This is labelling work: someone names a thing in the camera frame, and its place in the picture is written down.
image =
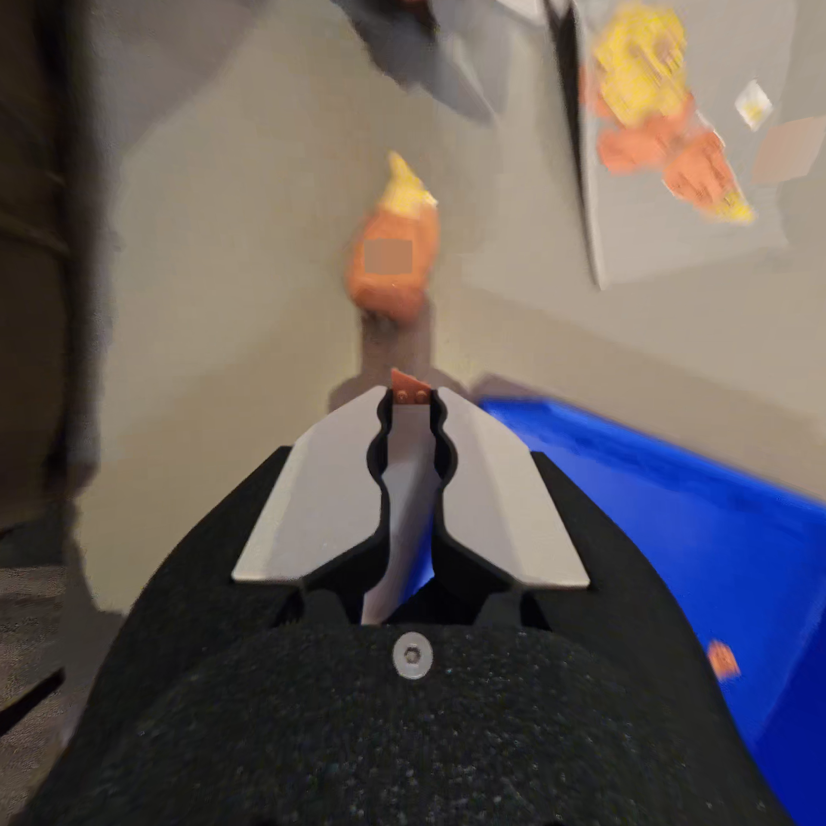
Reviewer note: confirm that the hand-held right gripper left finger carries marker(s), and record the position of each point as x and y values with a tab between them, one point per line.
310	503

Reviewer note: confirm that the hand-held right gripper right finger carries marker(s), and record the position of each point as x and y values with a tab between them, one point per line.
516	503

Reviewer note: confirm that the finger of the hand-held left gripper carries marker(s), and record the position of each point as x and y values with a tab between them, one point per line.
445	77

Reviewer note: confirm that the orange wedge plate brick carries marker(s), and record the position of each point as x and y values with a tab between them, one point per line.
723	661
408	387

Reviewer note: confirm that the blue plastic bin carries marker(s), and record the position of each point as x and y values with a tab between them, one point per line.
677	516

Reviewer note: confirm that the orange brick claw model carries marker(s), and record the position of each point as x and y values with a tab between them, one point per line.
387	303

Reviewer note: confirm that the grey instruction booklet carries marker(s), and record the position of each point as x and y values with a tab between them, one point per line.
652	213

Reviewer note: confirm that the grey desk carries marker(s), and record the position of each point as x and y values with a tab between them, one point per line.
226	258

